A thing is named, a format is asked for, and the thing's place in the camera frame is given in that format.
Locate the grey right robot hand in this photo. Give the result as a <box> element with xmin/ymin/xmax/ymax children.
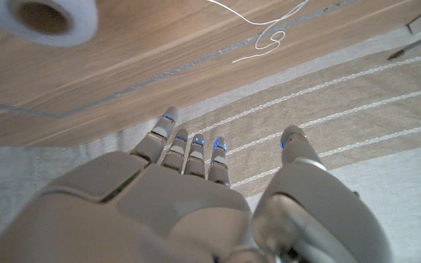
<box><xmin>0</xmin><ymin>105</ymin><xmax>394</xmax><ymax>263</ymax></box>

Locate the white string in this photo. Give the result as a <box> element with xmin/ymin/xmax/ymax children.
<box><xmin>206</xmin><ymin>0</ymin><xmax>311</xmax><ymax>64</ymax></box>

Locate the white string spool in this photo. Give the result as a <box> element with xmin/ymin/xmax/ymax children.
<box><xmin>0</xmin><ymin>0</ymin><xmax>99</xmax><ymax>47</ymax></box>

